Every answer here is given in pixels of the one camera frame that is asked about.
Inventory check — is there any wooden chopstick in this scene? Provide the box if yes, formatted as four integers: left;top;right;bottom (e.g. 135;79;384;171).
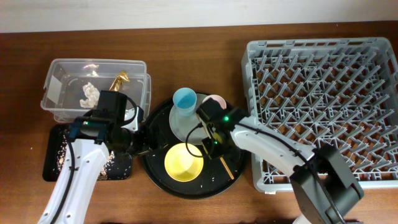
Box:
196;114;235;180

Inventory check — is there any yellow bowl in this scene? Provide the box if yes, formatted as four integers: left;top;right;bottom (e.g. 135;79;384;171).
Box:
164;143;204;182

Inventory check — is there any light blue plastic cup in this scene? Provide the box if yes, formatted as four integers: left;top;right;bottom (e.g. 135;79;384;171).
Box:
172;87;197;116

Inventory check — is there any food scraps and rice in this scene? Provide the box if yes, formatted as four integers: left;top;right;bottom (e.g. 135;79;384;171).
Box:
49;139;132;180

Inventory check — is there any gold snack wrapper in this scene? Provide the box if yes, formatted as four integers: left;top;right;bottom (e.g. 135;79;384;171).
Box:
109;71;130;91

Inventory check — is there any white tissue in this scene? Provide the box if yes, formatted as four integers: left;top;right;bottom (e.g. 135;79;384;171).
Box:
80;82;100;108

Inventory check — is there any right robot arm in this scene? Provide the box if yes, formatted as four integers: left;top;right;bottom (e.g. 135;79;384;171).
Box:
196;99;364;223

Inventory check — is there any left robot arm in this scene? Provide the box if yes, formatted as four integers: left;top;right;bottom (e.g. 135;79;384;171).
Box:
39;90;165;223

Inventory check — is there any clear plastic waste bin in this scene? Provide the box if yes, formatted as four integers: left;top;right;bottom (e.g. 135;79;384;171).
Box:
40;58;151;123

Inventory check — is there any grey plastic dishwasher rack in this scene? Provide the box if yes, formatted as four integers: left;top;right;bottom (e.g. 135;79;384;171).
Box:
241;37;397;189

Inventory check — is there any pink plastic cup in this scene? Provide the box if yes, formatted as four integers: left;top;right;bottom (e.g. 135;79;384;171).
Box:
202;95;227;109

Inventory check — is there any round black serving tray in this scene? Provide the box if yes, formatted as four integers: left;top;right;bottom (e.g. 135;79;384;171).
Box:
141;98;250;199

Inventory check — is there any grey round plate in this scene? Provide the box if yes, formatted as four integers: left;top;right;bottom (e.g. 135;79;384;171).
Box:
169;105;208;145

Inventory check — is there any black rectangular tray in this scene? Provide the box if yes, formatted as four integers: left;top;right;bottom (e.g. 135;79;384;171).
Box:
42;124;132;182

